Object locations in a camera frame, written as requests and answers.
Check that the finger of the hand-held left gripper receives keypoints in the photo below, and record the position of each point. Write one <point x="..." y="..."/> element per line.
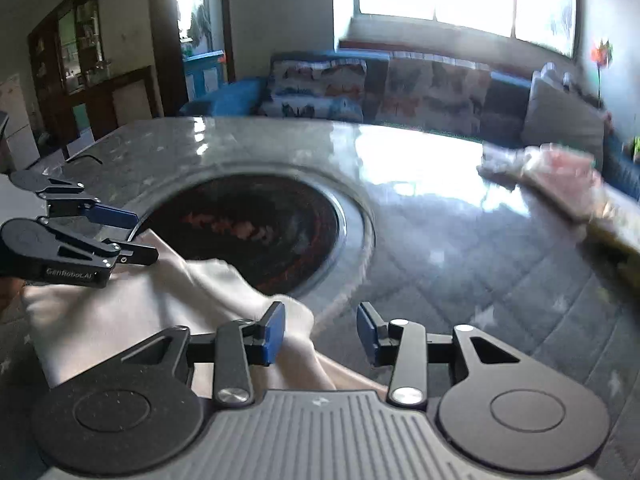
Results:
<point x="141" y="256"/>
<point x="116" y="216"/>

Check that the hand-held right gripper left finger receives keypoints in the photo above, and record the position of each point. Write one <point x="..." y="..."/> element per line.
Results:
<point x="272" y="334"/>

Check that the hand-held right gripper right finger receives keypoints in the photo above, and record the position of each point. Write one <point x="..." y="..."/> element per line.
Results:
<point x="366" y="334"/>

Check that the white cloth garment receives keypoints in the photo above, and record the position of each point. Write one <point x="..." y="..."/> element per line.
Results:
<point x="165" y="290"/>

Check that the round black table inset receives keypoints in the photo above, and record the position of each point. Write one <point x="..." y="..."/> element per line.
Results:
<point x="260" y="232"/>

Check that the white appliance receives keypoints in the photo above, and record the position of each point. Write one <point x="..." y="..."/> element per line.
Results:
<point x="17" y="120"/>

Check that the dark wooden cabinet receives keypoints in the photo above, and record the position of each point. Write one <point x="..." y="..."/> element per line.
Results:
<point x="85" y="70"/>

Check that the blue sofa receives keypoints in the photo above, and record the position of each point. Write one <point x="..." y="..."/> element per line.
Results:
<point x="225" y="95"/>

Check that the blue cabinet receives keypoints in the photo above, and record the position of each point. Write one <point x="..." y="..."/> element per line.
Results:
<point x="202" y="72"/>

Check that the butterfly printed cushion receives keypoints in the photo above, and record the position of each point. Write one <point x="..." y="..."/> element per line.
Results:
<point x="315" y="87"/>

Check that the pink patterned clothing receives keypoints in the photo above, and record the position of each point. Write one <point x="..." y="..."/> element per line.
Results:
<point x="547" y="175"/>

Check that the grey pillow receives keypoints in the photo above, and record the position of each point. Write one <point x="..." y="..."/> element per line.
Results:
<point x="560" y="110"/>

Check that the colourful pinwheel toy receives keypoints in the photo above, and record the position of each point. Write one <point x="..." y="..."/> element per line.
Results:
<point x="601" y="55"/>

